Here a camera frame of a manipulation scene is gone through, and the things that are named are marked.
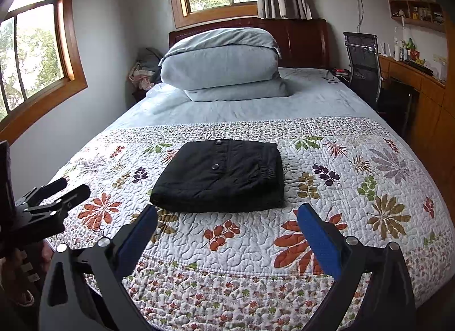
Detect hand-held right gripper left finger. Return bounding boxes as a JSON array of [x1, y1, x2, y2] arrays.
[[38, 205, 159, 331]]

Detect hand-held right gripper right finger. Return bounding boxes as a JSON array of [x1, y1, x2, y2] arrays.
[[297, 203, 417, 331]]

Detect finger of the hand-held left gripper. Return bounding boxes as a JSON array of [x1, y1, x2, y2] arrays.
[[28, 184, 91, 218], [16, 178, 68, 208]]

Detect black pants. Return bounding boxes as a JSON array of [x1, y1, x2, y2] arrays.
[[149, 140, 286, 214]]

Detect floral quilted bedspread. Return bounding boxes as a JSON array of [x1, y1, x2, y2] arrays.
[[44, 117, 447, 331]]

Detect light blue bed sheet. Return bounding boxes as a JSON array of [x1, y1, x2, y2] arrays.
[[114, 67, 378, 130]]

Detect pile of clothes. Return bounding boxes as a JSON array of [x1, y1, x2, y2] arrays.
[[129, 47, 165, 91]]

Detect wooden desk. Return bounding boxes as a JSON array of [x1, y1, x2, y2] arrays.
[[378, 54, 455, 163]]

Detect black mesh office chair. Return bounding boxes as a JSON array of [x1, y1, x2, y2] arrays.
[[343, 32, 384, 105]]

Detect light blue folded duvet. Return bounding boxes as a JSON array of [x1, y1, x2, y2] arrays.
[[158, 27, 291, 102]]

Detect dark wooden headboard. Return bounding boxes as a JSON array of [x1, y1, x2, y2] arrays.
[[168, 18, 330, 71]]

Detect white tissue box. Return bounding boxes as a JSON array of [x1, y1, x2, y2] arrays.
[[431, 56, 448, 81]]

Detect large wooden frame window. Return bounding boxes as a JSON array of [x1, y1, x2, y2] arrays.
[[0, 0, 89, 146]]

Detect black cable on bed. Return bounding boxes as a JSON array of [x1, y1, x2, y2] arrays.
[[328, 67, 352, 85]]

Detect wooden wall shelf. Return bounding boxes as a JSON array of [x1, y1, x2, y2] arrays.
[[386, 0, 447, 34]]

